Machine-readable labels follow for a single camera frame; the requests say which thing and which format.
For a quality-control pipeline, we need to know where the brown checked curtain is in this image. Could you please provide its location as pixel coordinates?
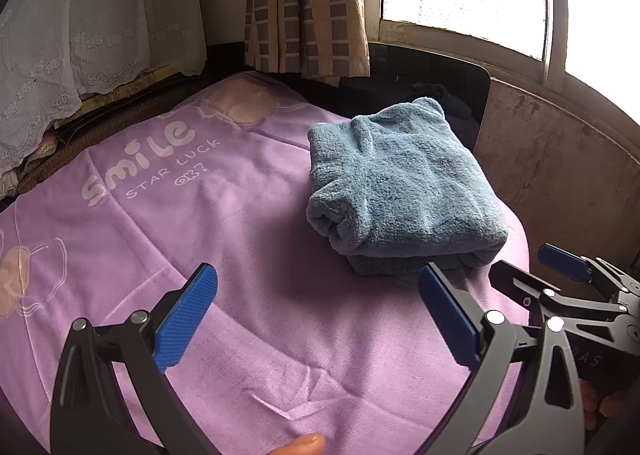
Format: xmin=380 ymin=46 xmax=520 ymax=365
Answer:
xmin=244 ymin=0 xmax=371 ymax=86

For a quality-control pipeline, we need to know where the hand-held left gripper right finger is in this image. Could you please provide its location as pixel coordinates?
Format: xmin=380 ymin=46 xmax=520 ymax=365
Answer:
xmin=417 ymin=262 xmax=586 ymax=455

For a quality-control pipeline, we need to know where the person's left hand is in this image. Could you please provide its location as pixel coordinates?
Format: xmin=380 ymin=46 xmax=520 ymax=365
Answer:
xmin=272 ymin=432 xmax=326 ymax=455

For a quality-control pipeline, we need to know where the person's right hand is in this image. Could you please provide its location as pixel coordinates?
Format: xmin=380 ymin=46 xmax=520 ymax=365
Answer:
xmin=580 ymin=377 xmax=640 ymax=433

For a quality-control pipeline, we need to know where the white lace cover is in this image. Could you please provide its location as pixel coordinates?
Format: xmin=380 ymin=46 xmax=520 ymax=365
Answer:
xmin=0 ymin=0 xmax=208 ymax=170

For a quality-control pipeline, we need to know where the black bed board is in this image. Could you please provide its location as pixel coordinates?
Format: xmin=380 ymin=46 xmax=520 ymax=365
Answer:
xmin=340 ymin=42 xmax=493 ymax=140

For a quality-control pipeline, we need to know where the purple printed bed sheet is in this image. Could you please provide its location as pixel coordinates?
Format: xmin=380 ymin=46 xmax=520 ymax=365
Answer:
xmin=0 ymin=71 xmax=531 ymax=455

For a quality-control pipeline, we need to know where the blue fleece jacket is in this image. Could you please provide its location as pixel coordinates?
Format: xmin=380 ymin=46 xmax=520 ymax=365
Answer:
xmin=306 ymin=96 xmax=510 ymax=278

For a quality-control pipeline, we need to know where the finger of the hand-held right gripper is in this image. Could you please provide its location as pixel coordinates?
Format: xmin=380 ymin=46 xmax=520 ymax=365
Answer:
xmin=487 ymin=260 xmax=581 ymax=336
xmin=537 ymin=242 xmax=640 ymax=308

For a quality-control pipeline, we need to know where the brown woven mat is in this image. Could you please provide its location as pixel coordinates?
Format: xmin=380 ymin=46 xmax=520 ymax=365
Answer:
xmin=15 ymin=67 xmax=211 ymax=196

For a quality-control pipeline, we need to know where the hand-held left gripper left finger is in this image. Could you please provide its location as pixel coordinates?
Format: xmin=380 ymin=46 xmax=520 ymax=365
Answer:
xmin=50 ymin=262 xmax=221 ymax=455

